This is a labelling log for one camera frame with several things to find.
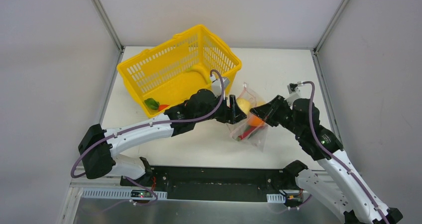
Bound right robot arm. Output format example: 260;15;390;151
250;96;403;224

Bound yellow banana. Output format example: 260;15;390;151
186;64;211;84

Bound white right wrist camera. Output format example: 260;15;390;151
286;83;301;106

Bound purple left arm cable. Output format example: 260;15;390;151
70;69;226;207

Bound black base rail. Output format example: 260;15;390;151
120;164;314;204

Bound pale yellow round fruit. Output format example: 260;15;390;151
236;98;252;115

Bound red chili pepper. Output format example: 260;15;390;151
235;126;260;141

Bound green leaf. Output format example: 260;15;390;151
144;98;160;111

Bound white slotted cable duct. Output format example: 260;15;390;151
81;188;168;201

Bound clear zip top bag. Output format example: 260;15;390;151
227;83;268;152

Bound orange tangerine with leaf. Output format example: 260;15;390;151
247;115;265;127

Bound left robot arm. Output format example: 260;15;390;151
71;89;247;187

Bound yellow plastic basket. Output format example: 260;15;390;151
116;24;242;118

